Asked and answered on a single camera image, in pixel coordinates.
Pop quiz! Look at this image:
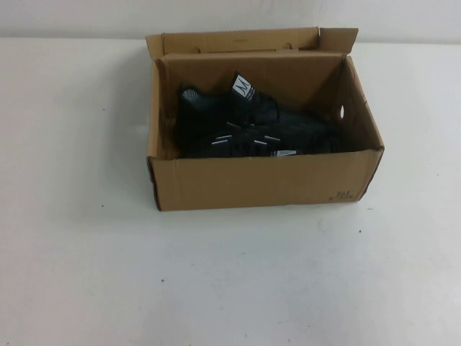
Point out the brown cardboard shoe box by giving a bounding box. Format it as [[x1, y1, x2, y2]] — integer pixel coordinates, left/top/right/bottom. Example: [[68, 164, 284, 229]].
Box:
[[145, 26, 386, 213]]

